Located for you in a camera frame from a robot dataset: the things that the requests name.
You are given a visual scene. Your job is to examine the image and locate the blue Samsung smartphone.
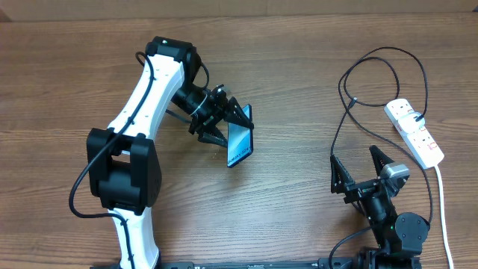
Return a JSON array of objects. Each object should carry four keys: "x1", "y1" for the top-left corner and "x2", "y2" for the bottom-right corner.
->
[{"x1": 227, "y1": 123, "x2": 253, "y2": 168}]

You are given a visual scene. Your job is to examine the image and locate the white power strip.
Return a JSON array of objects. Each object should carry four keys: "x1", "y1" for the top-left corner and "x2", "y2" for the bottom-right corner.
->
[{"x1": 384, "y1": 99, "x2": 444, "y2": 169}]

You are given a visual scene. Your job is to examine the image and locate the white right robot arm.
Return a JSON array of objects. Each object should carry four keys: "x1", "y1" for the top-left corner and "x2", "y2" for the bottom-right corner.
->
[{"x1": 319, "y1": 145, "x2": 430, "y2": 269}]

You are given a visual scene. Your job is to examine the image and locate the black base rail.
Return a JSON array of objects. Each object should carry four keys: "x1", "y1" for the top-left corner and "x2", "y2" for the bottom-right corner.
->
[{"x1": 89, "y1": 256, "x2": 423, "y2": 269}]

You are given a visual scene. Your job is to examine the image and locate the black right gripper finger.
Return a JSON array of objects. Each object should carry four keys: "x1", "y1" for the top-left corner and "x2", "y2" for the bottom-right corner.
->
[
  {"x1": 330, "y1": 155, "x2": 354, "y2": 194},
  {"x1": 369, "y1": 145, "x2": 394, "y2": 176}
]

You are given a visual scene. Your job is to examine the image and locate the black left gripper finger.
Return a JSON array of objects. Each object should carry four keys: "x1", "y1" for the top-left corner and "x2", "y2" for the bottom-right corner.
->
[
  {"x1": 223, "y1": 97, "x2": 254, "y2": 129},
  {"x1": 198, "y1": 126, "x2": 228, "y2": 147}
]

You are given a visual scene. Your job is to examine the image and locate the black charging cable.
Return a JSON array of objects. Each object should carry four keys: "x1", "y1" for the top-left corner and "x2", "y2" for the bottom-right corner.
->
[{"x1": 330, "y1": 46, "x2": 434, "y2": 225}]

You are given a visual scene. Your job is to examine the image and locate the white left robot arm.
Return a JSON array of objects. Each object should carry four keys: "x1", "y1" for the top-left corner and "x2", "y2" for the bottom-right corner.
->
[{"x1": 79, "y1": 37, "x2": 254, "y2": 268}]

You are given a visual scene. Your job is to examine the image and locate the white charger plug adapter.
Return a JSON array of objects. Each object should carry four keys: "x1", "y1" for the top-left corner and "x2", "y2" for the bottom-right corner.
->
[{"x1": 396, "y1": 112, "x2": 425, "y2": 135}]

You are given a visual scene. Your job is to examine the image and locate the white power strip cord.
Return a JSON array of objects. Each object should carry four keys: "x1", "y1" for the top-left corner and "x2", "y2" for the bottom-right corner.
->
[{"x1": 434, "y1": 165, "x2": 455, "y2": 269}]

